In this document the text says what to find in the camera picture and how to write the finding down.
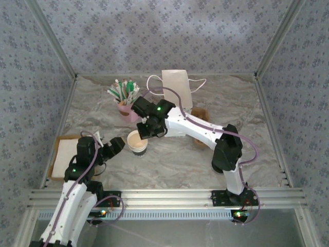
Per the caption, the paper coffee cup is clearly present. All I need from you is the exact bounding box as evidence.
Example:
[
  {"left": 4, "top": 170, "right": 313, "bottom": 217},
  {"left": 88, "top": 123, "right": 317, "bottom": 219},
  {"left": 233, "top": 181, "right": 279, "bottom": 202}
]
[{"left": 127, "top": 130, "right": 149, "bottom": 157}]

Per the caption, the white printed paper bag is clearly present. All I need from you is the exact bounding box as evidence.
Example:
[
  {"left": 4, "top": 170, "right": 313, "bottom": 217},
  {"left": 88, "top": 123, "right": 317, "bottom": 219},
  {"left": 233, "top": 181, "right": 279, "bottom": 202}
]
[{"left": 146, "top": 69, "right": 208, "bottom": 115}]

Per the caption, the white napkin stack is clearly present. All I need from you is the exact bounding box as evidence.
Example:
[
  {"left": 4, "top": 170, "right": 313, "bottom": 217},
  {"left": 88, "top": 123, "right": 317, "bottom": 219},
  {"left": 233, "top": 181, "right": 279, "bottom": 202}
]
[{"left": 52, "top": 138, "right": 79, "bottom": 178}]

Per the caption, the pink holder cup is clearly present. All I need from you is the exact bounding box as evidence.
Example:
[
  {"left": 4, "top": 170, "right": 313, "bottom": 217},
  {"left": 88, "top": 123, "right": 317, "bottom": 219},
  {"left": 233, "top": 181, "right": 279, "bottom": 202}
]
[{"left": 117, "top": 100, "right": 141, "bottom": 124}]

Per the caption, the white napkin on tray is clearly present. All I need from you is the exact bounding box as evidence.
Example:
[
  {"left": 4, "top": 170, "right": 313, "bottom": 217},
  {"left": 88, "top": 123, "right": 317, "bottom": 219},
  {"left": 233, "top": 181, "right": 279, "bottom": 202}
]
[{"left": 48, "top": 135, "right": 81, "bottom": 181}]

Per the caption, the small LED circuit board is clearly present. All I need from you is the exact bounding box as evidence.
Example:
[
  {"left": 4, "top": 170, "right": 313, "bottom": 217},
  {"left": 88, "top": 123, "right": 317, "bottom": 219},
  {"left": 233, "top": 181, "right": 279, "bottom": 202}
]
[
  {"left": 86, "top": 210, "right": 108, "bottom": 219},
  {"left": 232, "top": 210, "right": 251, "bottom": 219}
]

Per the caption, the grey metal panel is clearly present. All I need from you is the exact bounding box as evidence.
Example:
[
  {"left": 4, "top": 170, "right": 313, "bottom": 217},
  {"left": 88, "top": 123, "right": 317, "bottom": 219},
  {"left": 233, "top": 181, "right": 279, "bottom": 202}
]
[{"left": 30, "top": 208, "right": 306, "bottom": 247}]

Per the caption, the thin black left gripper cable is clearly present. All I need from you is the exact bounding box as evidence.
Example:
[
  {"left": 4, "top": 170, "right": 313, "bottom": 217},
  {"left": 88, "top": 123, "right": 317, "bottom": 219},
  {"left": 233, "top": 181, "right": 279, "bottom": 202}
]
[{"left": 91, "top": 161, "right": 107, "bottom": 179}]

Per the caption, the aluminium side rail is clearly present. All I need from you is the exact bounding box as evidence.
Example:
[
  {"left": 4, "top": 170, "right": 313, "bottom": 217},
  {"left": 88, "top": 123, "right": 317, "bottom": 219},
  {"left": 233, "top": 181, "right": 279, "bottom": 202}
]
[
  {"left": 40, "top": 76, "right": 79, "bottom": 190},
  {"left": 254, "top": 76, "right": 294, "bottom": 188}
]

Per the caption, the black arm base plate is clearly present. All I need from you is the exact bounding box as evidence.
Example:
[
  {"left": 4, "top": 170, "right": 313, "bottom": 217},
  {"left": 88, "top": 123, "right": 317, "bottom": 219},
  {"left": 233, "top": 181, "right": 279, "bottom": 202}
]
[
  {"left": 211, "top": 189, "right": 259, "bottom": 208},
  {"left": 96, "top": 190, "right": 122, "bottom": 208}
]

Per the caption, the aluminium back rail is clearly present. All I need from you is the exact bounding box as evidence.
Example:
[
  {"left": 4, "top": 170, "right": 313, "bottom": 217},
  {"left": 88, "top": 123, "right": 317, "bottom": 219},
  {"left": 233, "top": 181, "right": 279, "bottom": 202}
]
[{"left": 76, "top": 72, "right": 258, "bottom": 78}]

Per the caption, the aluminium mounting rail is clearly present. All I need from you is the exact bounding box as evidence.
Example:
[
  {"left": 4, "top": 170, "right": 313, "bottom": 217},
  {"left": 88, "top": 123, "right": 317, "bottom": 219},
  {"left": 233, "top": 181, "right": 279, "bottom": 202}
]
[{"left": 27, "top": 187, "right": 308, "bottom": 209}]

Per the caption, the grey slotted cable duct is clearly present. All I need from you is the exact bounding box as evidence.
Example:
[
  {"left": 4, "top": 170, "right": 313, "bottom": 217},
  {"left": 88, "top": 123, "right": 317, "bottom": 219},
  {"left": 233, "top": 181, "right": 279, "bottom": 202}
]
[{"left": 37, "top": 208, "right": 237, "bottom": 221}]

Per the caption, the aluminium frame leg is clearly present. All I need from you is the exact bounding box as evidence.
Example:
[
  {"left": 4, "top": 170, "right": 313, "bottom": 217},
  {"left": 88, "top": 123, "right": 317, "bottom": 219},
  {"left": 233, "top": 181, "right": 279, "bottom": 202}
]
[
  {"left": 14, "top": 208, "right": 39, "bottom": 247},
  {"left": 294, "top": 205, "right": 318, "bottom": 247}
]

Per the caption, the aluminium frame post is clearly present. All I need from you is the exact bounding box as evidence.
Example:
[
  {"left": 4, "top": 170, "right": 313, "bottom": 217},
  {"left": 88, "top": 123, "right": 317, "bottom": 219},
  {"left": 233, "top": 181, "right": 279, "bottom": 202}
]
[
  {"left": 253, "top": 0, "right": 307, "bottom": 78},
  {"left": 25, "top": 0, "right": 79, "bottom": 79}
]

